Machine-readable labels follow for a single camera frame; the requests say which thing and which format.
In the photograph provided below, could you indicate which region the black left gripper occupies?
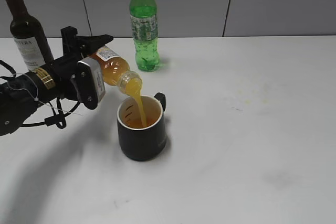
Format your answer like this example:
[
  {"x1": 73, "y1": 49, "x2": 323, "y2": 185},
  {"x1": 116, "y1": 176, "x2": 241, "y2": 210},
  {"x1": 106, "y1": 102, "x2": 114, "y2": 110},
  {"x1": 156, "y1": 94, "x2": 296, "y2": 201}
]
[{"x1": 48, "y1": 26, "x2": 113, "y2": 101}]

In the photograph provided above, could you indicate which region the NFC orange juice bottle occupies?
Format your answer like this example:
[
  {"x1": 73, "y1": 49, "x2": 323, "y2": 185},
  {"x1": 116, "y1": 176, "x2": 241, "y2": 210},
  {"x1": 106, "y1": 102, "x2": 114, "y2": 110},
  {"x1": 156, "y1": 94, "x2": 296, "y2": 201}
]
[{"x1": 89, "y1": 46, "x2": 142, "y2": 98}]

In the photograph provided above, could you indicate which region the black mug white inside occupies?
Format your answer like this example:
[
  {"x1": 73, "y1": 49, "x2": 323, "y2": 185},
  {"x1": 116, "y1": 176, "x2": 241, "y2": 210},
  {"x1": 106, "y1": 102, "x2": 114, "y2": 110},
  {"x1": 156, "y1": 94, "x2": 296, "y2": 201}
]
[{"x1": 117, "y1": 92, "x2": 167, "y2": 161}]

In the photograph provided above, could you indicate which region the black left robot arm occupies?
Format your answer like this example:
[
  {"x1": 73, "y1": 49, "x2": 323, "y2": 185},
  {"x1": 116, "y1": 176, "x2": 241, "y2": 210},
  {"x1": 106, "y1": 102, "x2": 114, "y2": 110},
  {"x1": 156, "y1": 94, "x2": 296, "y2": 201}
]
[{"x1": 1, "y1": 26, "x2": 113, "y2": 135}]

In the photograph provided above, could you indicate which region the dark red wine bottle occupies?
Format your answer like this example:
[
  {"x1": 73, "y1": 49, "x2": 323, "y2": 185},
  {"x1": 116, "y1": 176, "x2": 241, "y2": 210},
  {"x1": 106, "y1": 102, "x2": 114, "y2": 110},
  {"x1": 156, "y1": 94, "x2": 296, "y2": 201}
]
[{"x1": 5, "y1": 0, "x2": 54, "y2": 70}]

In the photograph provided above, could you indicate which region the green plastic soda bottle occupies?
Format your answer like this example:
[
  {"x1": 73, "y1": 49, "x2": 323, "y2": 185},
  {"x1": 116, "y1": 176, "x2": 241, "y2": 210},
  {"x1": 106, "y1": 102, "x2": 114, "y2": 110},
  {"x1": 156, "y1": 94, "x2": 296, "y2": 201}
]
[{"x1": 129, "y1": 0, "x2": 160, "y2": 72}]

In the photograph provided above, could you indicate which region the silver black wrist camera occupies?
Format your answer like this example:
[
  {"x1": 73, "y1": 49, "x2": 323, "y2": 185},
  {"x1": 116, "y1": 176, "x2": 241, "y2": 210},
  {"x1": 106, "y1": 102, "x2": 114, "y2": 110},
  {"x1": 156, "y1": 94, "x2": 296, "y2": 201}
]
[{"x1": 70, "y1": 57, "x2": 106, "y2": 110}]

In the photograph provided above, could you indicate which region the black camera cable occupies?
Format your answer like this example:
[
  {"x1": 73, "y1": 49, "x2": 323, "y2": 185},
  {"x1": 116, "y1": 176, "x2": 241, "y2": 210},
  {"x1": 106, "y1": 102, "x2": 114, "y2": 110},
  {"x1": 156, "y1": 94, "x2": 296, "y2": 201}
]
[{"x1": 0, "y1": 60, "x2": 82, "y2": 130}]

